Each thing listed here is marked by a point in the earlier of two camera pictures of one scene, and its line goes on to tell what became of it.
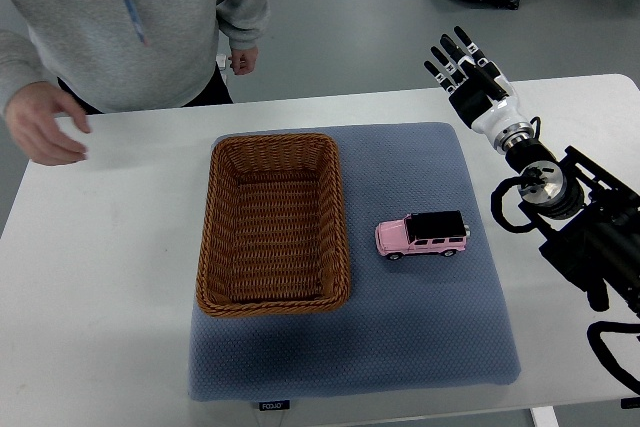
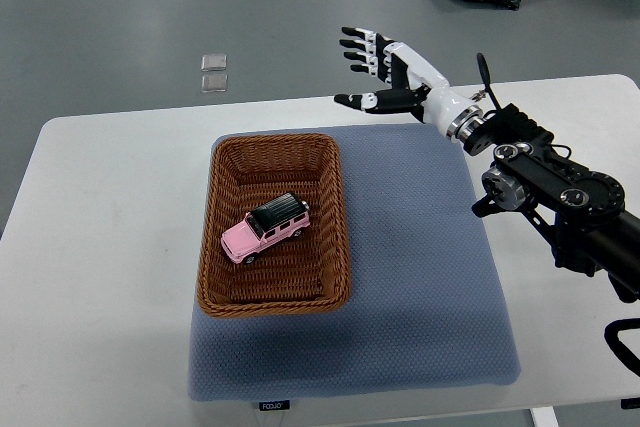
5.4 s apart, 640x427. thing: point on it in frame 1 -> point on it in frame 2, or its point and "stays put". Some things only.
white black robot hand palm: (480, 112) -> (453, 115)
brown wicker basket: (272, 234) stays put
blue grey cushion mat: (410, 323) stays put
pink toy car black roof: (430, 232) -> (280, 218)
